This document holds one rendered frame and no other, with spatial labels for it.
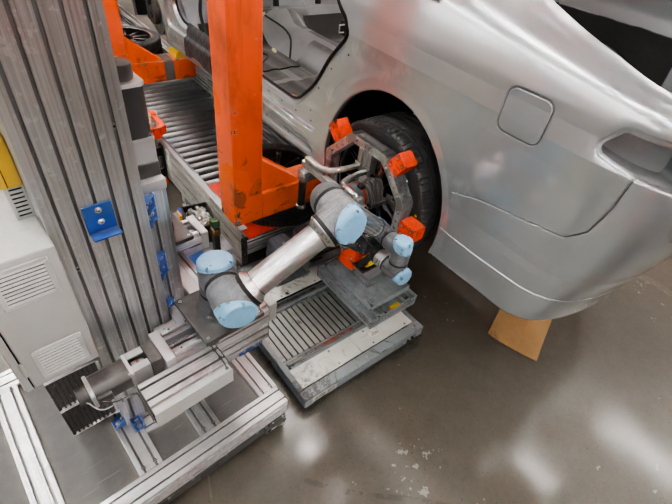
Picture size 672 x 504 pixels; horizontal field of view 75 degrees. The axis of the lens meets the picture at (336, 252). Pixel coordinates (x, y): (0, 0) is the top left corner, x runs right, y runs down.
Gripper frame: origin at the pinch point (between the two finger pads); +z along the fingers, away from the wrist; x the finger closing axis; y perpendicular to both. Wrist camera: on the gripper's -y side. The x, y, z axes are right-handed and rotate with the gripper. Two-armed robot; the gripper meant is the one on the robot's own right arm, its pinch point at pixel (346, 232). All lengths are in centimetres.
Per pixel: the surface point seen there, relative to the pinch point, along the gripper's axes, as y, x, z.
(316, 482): -83, 46, -53
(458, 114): 55, -30, -16
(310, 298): -77, -11, 31
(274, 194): -18, -2, 60
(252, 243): -56, 5, 70
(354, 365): -75, -1, -21
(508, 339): -81, -94, -56
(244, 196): -13, 16, 60
